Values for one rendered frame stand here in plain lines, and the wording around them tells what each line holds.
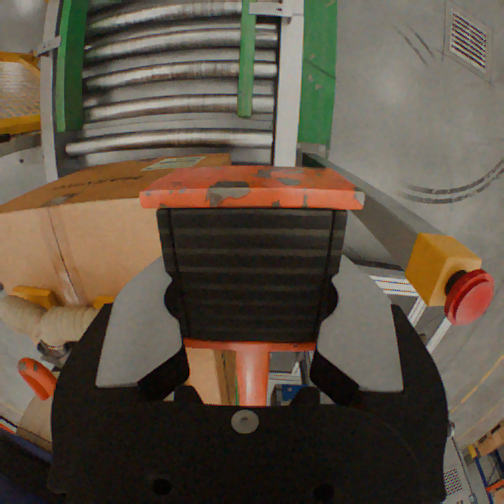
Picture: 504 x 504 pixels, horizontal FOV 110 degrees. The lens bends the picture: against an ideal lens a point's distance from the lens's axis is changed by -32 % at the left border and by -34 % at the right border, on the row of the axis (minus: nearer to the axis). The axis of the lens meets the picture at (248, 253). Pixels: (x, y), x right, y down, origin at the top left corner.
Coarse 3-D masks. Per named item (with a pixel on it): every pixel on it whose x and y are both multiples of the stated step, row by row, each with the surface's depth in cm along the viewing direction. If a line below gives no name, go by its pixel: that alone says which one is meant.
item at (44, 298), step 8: (16, 288) 31; (24, 288) 31; (32, 288) 32; (40, 288) 32; (24, 296) 31; (32, 296) 31; (40, 296) 30; (48, 296) 31; (40, 304) 31; (48, 304) 31; (56, 304) 33; (40, 344) 32; (40, 352) 33
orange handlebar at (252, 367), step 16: (240, 352) 15; (256, 352) 15; (32, 368) 20; (240, 368) 16; (256, 368) 16; (32, 384) 22; (48, 384) 21; (240, 384) 17; (256, 384) 17; (240, 400) 18; (256, 400) 18
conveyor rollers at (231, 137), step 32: (96, 0) 39; (128, 0) 42; (224, 0) 42; (96, 32) 45; (192, 32) 46; (224, 32) 46; (256, 32) 46; (160, 64) 51; (192, 64) 51; (224, 64) 51; (256, 64) 51; (160, 96) 55; (192, 96) 55; (224, 96) 55; (256, 96) 55; (192, 128) 60; (224, 128) 60
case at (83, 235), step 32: (160, 160) 55; (192, 160) 50; (224, 160) 50; (32, 192) 38; (64, 192) 33; (96, 192) 30; (128, 192) 28; (0, 224) 27; (32, 224) 27; (64, 224) 27; (96, 224) 27; (128, 224) 27; (0, 256) 30; (32, 256) 30; (64, 256) 30; (96, 256) 29; (128, 256) 29; (64, 288) 32; (96, 288) 32; (192, 352) 37; (224, 352) 50; (192, 384) 41; (224, 384) 48
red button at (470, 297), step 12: (456, 276) 23; (468, 276) 20; (480, 276) 19; (444, 288) 24; (456, 288) 21; (468, 288) 20; (480, 288) 19; (492, 288) 19; (456, 300) 21; (468, 300) 20; (480, 300) 20; (444, 312) 23; (456, 312) 21; (468, 312) 21; (480, 312) 21; (456, 324) 22
